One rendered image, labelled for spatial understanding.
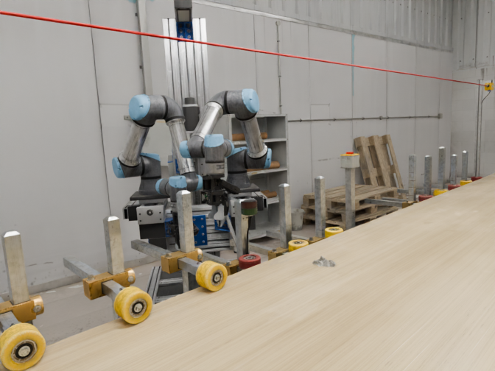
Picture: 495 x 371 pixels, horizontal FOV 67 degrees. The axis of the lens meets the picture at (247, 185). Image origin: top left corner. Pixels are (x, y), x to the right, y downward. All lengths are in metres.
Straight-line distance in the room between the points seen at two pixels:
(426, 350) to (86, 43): 3.71
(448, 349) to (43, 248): 3.50
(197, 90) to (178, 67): 0.17
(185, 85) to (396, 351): 1.86
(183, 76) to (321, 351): 1.83
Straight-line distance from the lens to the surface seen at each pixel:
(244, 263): 1.36
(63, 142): 3.87
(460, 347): 0.95
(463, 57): 9.56
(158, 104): 1.83
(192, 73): 2.34
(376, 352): 0.88
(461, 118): 9.46
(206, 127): 1.68
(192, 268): 1.20
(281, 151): 4.78
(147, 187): 2.15
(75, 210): 3.93
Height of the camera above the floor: 1.36
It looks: 8 degrees down
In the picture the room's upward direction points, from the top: 3 degrees counter-clockwise
